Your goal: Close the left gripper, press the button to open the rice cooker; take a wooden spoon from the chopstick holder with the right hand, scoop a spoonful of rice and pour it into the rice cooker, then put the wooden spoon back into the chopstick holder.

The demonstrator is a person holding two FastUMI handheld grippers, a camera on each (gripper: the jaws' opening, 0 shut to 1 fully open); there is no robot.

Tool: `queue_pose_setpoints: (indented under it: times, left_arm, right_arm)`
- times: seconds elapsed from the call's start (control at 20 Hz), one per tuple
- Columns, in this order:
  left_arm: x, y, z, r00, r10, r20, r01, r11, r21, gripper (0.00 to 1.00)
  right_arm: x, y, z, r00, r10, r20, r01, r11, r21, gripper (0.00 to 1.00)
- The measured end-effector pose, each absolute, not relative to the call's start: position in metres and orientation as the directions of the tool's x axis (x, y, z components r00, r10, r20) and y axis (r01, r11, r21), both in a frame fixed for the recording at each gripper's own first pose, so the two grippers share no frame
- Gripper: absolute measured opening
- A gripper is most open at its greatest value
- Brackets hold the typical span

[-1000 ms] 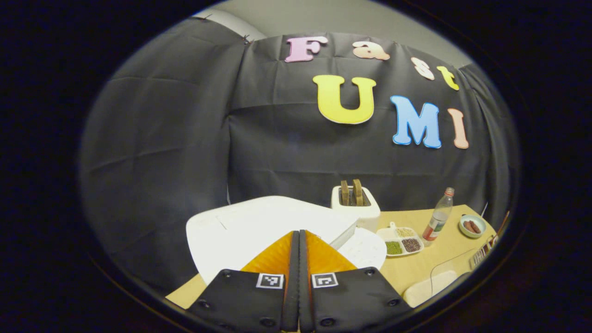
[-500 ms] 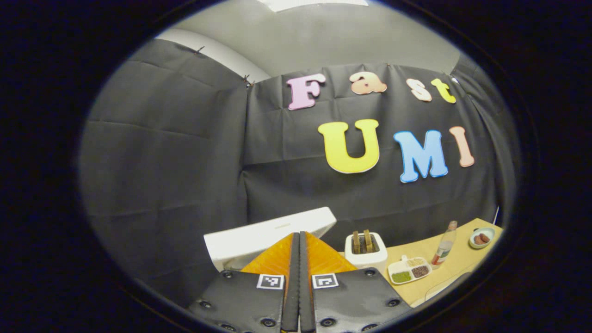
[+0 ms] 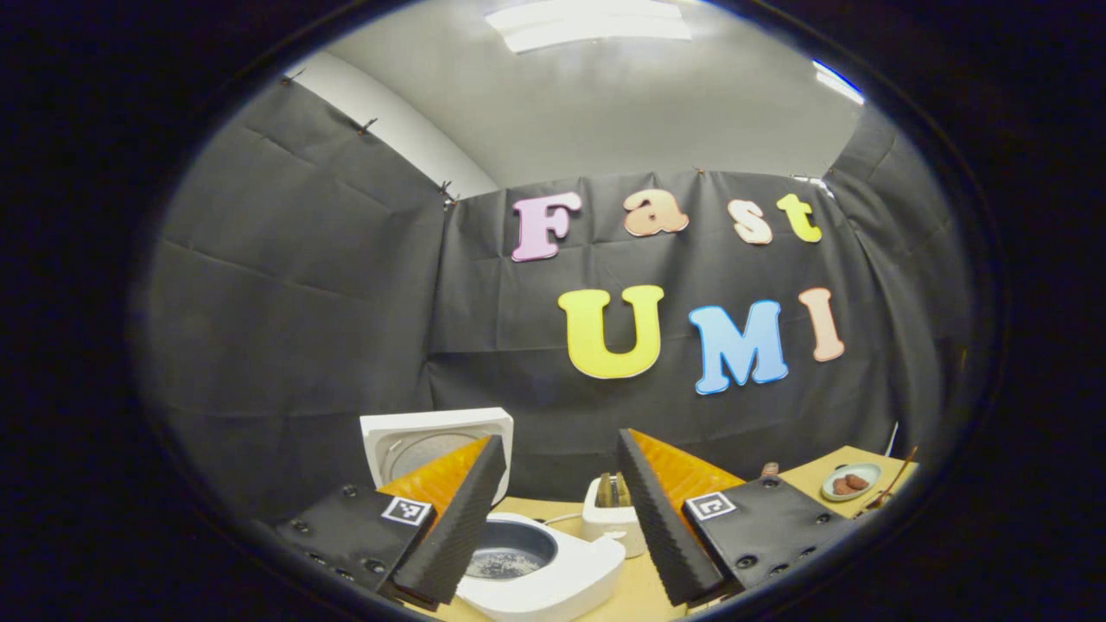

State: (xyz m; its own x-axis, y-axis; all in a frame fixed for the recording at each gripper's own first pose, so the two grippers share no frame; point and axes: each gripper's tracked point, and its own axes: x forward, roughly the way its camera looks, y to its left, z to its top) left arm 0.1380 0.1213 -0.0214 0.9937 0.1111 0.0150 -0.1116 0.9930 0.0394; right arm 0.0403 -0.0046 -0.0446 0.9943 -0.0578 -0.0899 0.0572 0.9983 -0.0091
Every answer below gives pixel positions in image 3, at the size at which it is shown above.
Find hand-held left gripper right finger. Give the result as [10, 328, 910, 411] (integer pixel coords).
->
[616, 428, 861, 608]

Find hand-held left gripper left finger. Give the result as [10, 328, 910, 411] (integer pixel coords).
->
[272, 435, 508, 610]

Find rice grains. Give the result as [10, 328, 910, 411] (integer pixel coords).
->
[471, 550, 545, 578]

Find white rice cooker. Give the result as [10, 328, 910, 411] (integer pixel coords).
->
[360, 408, 626, 622]

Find brown wooden spoon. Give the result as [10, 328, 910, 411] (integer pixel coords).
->
[864, 447, 918, 511]

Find white toaster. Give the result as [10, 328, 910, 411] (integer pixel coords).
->
[581, 473, 649, 558]

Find pale green plate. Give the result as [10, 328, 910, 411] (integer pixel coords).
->
[821, 463, 882, 502]

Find black backdrop cloth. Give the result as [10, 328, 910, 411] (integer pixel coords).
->
[130, 73, 977, 528]

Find small ceiling light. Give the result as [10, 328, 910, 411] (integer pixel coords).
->
[812, 59, 865, 106]

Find large ceiling light panel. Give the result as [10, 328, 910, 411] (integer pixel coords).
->
[484, 0, 692, 54]

